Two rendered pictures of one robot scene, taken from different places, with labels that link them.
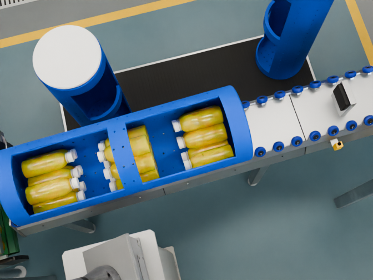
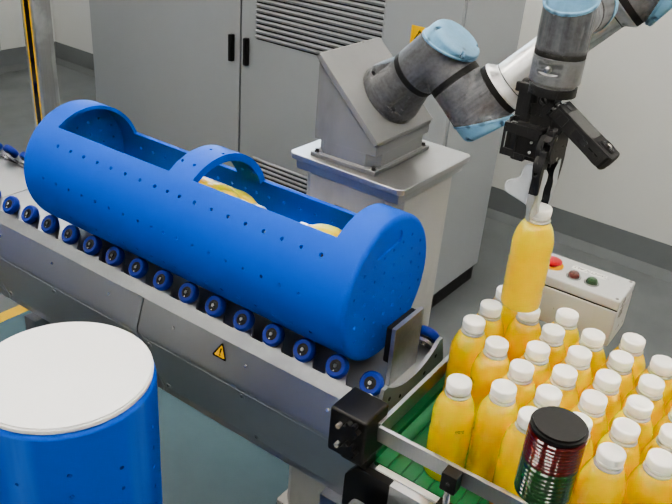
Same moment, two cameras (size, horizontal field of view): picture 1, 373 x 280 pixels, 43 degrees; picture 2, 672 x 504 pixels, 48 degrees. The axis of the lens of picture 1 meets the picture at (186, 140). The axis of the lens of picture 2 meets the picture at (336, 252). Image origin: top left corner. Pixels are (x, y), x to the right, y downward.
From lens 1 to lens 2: 2.14 m
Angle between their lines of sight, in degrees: 73
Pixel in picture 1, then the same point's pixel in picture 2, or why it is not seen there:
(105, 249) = (352, 94)
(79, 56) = (54, 352)
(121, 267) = (355, 67)
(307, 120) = (19, 185)
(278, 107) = not seen: hidden behind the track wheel
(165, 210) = not seen: outside the picture
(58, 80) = (131, 356)
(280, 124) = not seen: hidden behind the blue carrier
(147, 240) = (305, 150)
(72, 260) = (398, 182)
